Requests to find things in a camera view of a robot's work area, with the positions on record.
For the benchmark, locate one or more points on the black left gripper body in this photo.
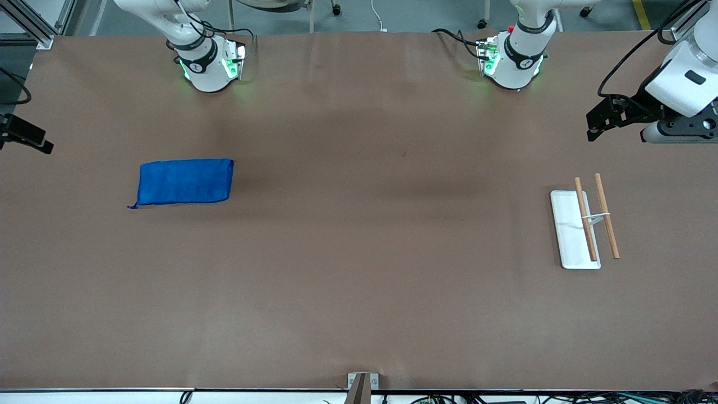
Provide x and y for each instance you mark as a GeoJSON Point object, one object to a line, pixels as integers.
{"type": "Point", "coordinates": [640, 105]}

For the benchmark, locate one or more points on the grey metal bracket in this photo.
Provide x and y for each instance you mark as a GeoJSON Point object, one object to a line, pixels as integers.
{"type": "Point", "coordinates": [362, 390]}

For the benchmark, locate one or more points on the white rack with wooden bars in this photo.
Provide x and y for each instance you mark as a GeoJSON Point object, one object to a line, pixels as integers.
{"type": "Point", "coordinates": [569, 235]}

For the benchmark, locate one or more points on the blue microfiber towel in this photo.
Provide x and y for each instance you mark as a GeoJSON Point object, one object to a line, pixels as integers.
{"type": "Point", "coordinates": [185, 182]}

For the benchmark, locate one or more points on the aluminium frame profile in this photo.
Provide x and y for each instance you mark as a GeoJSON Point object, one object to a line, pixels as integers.
{"type": "Point", "coordinates": [695, 8]}
{"type": "Point", "coordinates": [42, 40]}

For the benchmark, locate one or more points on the beige stool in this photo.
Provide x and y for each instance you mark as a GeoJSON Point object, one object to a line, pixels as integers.
{"type": "Point", "coordinates": [269, 4]}

